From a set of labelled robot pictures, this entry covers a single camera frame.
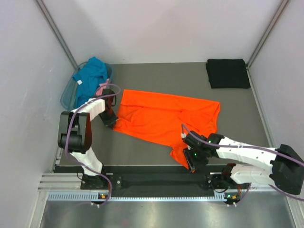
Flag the orange t shirt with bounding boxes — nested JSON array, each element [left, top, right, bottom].
[[114, 89, 220, 168]]

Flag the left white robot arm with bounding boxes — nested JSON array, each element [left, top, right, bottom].
[[57, 88, 118, 188]]

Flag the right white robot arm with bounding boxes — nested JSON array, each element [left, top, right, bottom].
[[181, 131, 304, 195]]

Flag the pink cloth in bin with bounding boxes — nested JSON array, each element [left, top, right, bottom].
[[95, 79, 110, 96]]

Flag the teal t shirt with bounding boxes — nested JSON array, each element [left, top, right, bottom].
[[73, 57, 108, 108]]

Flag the translucent blue plastic bin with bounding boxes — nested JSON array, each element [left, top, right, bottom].
[[59, 61, 116, 111]]

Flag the folded black t shirt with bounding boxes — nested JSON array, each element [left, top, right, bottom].
[[206, 59, 251, 89]]

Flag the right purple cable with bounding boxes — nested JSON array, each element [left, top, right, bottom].
[[181, 123, 304, 206]]

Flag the grey slotted cable duct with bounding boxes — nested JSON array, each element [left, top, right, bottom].
[[47, 191, 240, 202]]

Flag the aluminium frame rail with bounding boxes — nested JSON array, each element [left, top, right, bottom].
[[38, 173, 82, 191]]

